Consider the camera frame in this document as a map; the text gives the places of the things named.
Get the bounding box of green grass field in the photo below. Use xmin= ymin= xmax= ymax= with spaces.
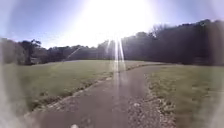
xmin=0 ymin=59 xmax=164 ymax=114

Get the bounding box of grey gravel path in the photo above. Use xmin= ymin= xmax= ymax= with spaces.
xmin=24 ymin=63 xmax=178 ymax=128

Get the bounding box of green grass verge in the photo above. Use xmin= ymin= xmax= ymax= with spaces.
xmin=146 ymin=63 xmax=224 ymax=128

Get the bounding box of row of dark trees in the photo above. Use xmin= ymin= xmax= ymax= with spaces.
xmin=0 ymin=18 xmax=224 ymax=66

